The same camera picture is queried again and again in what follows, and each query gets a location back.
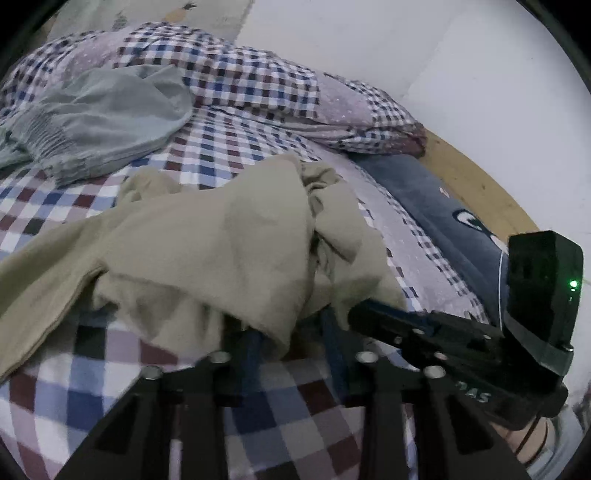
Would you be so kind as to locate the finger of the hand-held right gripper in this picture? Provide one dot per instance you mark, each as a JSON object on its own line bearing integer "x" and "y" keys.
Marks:
{"x": 415, "y": 341}
{"x": 415, "y": 314}

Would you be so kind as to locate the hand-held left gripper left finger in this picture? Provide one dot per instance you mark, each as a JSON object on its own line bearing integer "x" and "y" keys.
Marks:
{"x": 249, "y": 360}

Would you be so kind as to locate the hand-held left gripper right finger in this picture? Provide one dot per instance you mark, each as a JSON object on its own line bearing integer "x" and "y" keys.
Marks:
{"x": 334, "y": 360}

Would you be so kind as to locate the beige garment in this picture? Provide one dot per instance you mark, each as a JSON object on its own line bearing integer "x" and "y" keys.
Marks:
{"x": 207, "y": 249}

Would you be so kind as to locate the person's right forearm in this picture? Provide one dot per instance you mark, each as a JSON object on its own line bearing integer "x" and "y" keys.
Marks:
{"x": 521, "y": 443}

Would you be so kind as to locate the blue plush pillow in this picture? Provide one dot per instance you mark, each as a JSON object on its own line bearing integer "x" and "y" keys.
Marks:
{"x": 438, "y": 203}

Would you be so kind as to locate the checked bed sheet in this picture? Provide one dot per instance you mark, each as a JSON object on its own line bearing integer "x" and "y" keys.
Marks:
{"x": 92, "y": 397}

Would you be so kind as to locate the checked and dotted quilt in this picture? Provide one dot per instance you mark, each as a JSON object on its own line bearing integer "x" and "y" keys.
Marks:
{"x": 254, "y": 78}

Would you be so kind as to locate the grey-green garment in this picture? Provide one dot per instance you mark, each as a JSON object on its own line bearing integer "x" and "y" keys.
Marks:
{"x": 11, "y": 152}

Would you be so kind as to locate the pineapple print curtain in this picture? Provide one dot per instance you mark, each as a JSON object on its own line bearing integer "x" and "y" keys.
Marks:
{"x": 115, "y": 14}

